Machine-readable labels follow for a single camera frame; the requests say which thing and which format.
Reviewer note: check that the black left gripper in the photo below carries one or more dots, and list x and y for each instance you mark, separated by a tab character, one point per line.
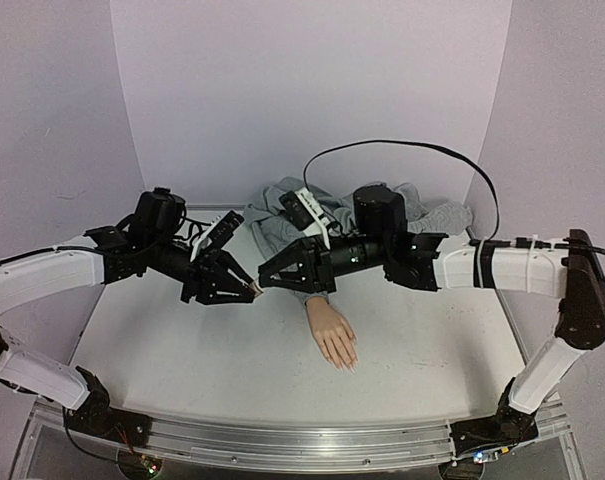
208	272

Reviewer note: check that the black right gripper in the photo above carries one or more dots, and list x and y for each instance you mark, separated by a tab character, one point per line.
323	270

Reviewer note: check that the nail polish bottle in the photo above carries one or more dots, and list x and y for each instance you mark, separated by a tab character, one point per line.
255	288

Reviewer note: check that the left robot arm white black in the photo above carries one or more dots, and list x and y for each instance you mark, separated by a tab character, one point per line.
157	236

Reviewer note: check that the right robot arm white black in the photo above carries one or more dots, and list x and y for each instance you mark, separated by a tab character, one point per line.
567	270

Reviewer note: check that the grey sweatshirt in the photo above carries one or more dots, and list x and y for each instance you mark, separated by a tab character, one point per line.
273	231

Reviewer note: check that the mannequin hand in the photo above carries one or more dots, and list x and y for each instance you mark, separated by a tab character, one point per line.
332	334

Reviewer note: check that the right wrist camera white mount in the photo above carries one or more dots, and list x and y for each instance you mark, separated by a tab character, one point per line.
307	215

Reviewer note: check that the aluminium front rail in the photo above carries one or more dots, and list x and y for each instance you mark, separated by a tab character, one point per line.
313	449

